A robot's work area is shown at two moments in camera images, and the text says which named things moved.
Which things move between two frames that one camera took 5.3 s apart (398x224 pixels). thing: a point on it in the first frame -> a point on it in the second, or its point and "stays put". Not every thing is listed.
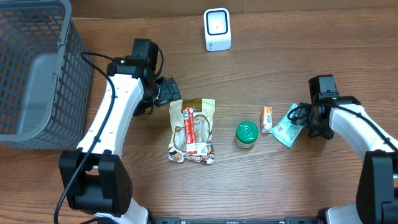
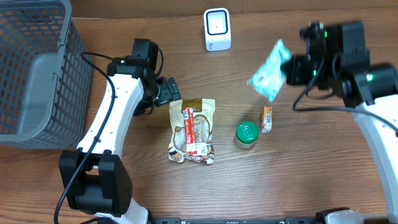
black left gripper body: x=171 y=91 stays put
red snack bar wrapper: x=192 y=148 stays put
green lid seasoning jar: x=246 y=134 stays put
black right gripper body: x=300 y=115 -> x=292 y=70
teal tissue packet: x=285 y=131 -> x=270 y=76
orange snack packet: x=267 y=120 stays put
